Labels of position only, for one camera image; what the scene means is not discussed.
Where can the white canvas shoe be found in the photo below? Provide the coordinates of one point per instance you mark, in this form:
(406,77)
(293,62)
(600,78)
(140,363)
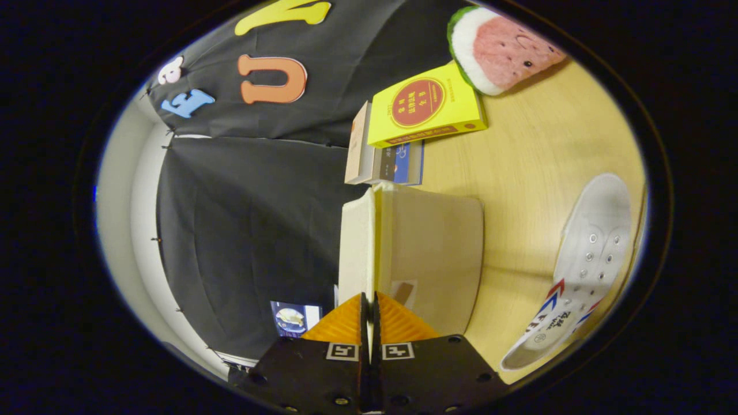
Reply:
(594,248)

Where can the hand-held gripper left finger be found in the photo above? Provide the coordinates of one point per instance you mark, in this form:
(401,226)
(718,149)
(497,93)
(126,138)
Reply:
(314,374)

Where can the watermelon slice plush toy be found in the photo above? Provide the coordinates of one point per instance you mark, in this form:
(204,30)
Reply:
(507,52)

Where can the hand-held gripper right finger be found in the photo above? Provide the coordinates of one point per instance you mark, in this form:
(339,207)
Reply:
(426,374)

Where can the beige storage box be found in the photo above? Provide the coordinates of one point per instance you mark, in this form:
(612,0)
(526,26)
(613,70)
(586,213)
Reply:
(432,248)

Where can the yellow book with red circle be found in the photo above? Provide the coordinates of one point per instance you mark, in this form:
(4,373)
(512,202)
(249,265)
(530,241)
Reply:
(426,104)

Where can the computer monitor screen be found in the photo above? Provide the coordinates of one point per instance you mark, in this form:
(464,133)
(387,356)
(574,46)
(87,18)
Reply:
(291,319)

